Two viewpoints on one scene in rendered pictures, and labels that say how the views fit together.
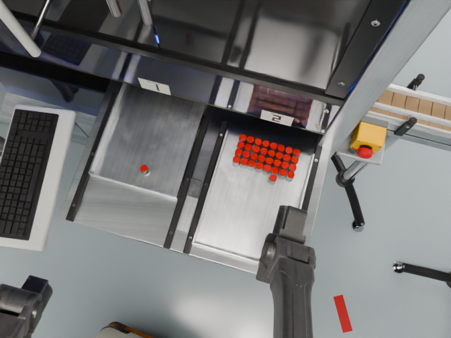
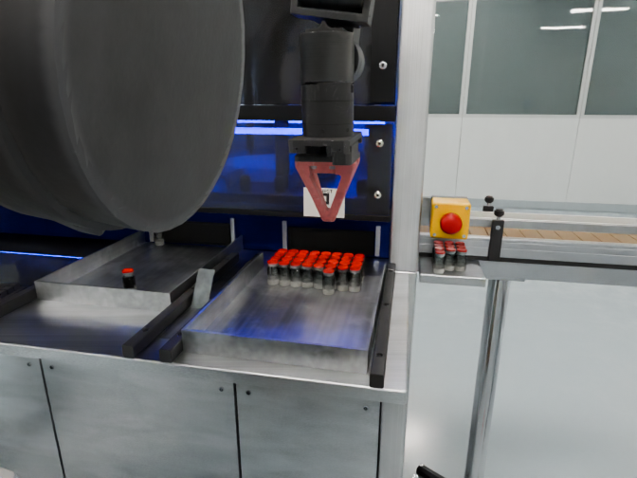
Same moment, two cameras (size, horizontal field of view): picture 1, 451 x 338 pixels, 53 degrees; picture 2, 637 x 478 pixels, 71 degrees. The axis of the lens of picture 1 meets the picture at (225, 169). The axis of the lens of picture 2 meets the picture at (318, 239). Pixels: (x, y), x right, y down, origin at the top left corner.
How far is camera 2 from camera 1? 1.02 m
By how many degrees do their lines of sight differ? 58
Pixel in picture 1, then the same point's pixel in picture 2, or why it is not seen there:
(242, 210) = (282, 316)
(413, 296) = not seen: outside the picture
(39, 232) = not seen: outside the picture
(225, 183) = (254, 297)
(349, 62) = (382, 13)
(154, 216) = (122, 328)
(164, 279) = not seen: outside the picture
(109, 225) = (29, 339)
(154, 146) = (153, 276)
